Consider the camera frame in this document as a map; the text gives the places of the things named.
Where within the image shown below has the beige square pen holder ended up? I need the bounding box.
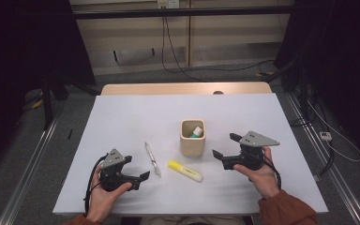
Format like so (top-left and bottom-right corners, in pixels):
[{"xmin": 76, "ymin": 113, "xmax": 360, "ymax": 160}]
[{"xmin": 179, "ymin": 118, "xmax": 206, "ymax": 158}]

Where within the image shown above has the yellow highlighter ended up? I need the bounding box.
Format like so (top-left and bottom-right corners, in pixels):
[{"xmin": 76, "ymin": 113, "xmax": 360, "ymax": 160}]
[{"xmin": 167, "ymin": 159, "xmax": 204, "ymax": 183}]

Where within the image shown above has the person's left hand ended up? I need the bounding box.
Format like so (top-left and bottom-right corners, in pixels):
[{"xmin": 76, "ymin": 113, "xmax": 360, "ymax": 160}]
[{"xmin": 87, "ymin": 165, "xmax": 133, "ymax": 223}]

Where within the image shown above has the white floor cable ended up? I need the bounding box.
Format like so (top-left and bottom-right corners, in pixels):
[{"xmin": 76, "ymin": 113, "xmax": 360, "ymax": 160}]
[{"xmin": 306, "ymin": 99, "xmax": 360, "ymax": 163}]

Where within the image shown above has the white green glue stick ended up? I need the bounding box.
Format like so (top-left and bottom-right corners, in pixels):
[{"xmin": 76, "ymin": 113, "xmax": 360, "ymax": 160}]
[{"xmin": 189, "ymin": 126, "xmax": 204, "ymax": 139}]

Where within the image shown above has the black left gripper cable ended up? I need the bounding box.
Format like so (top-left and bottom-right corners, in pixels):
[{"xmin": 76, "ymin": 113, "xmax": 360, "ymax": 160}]
[{"xmin": 83, "ymin": 154, "xmax": 109, "ymax": 217}]

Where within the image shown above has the black curtain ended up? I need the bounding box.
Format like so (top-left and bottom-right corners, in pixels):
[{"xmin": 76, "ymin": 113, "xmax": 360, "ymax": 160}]
[
  {"xmin": 275, "ymin": 0, "xmax": 360, "ymax": 170},
  {"xmin": 0, "ymin": 0, "xmax": 97, "ymax": 179}
]

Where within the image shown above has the white wall power outlet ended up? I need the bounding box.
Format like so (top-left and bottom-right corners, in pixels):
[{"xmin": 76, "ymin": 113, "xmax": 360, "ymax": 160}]
[{"xmin": 157, "ymin": 0, "xmax": 181, "ymax": 9}]

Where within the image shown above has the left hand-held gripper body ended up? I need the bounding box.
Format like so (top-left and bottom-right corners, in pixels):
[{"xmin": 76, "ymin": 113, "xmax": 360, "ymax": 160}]
[{"xmin": 98, "ymin": 148, "xmax": 131, "ymax": 192}]

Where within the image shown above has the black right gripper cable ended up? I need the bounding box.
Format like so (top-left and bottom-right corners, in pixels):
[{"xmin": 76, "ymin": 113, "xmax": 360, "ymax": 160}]
[{"xmin": 261, "ymin": 152, "xmax": 283, "ymax": 190}]

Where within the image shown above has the person's right hand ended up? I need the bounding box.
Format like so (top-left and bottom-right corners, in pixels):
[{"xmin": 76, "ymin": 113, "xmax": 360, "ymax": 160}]
[{"xmin": 233, "ymin": 146, "xmax": 280, "ymax": 200}]

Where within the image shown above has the white table cover sheet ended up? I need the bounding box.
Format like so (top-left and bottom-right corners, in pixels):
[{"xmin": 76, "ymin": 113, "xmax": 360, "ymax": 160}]
[{"xmin": 52, "ymin": 93, "xmax": 329, "ymax": 217}]

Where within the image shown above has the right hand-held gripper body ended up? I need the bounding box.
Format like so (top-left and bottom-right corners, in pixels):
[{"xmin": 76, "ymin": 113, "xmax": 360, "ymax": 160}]
[{"xmin": 239, "ymin": 130, "xmax": 280, "ymax": 172}]

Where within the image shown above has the black floor cable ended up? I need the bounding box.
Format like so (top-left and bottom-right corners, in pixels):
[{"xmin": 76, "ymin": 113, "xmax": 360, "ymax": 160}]
[{"xmin": 289, "ymin": 93, "xmax": 336, "ymax": 180}]

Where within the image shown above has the black hanging power cable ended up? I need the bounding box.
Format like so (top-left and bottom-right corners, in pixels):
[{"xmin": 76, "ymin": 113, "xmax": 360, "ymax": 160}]
[{"xmin": 160, "ymin": 15, "xmax": 276, "ymax": 83}]

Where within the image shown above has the clear ballpoint pen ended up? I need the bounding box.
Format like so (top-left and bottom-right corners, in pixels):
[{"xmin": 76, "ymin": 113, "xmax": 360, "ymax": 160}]
[{"xmin": 143, "ymin": 142, "xmax": 162, "ymax": 179}]

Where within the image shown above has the black horizontal metal bar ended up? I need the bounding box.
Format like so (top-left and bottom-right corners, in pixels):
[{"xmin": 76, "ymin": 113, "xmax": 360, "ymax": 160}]
[{"xmin": 73, "ymin": 5, "xmax": 294, "ymax": 21}]

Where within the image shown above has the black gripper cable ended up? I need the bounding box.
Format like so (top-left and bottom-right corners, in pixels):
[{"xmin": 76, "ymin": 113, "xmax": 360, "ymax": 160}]
[
  {"xmin": 83, "ymin": 154, "xmax": 109, "ymax": 217},
  {"xmin": 261, "ymin": 152, "xmax": 283, "ymax": 190}
]

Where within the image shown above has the metal floor rail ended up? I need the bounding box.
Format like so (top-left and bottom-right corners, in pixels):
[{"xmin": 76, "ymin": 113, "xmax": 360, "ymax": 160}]
[
  {"xmin": 0, "ymin": 115, "xmax": 60, "ymax": 225},
  {"xmin": 285, "ymin": 93, "xmax": 360, "ymax": 225}
]

